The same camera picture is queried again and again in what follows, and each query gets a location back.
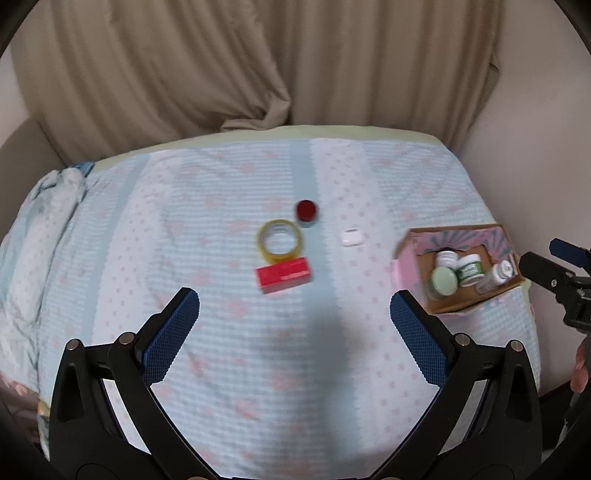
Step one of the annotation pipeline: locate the white pill bottle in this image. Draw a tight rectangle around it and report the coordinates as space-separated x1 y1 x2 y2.
475 260 515 295

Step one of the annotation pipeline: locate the green label cream jar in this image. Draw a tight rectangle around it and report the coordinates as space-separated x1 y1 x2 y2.
456 254 485 288

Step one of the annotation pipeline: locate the pale green round tin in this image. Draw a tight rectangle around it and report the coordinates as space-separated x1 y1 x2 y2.
428 266 458 300

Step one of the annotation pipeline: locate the person right hand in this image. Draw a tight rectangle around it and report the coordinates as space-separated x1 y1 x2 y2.
570 338 590 394

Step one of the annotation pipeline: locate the pink cardboard box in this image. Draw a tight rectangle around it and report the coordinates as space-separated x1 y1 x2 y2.
393 224 525 314

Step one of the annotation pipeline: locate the white earbuds case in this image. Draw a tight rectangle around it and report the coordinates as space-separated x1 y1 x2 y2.
341 228 365 247

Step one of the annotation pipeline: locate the crumpled blue blanket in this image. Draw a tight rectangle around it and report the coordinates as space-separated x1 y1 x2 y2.
1 167 87 366

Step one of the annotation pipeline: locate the red small box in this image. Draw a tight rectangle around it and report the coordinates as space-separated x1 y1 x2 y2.
256 257 311 294

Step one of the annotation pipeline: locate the clear tape roll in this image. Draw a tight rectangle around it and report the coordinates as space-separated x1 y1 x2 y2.
256 219 304 264

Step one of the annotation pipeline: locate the dark red round jar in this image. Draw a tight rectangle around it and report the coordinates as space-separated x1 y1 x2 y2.
294 199 318 227

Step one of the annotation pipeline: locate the grey headboard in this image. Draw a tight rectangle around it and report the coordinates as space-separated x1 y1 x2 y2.
0 119 66 238

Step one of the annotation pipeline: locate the beige curtain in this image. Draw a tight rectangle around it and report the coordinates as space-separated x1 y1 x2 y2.
11 1 504 162

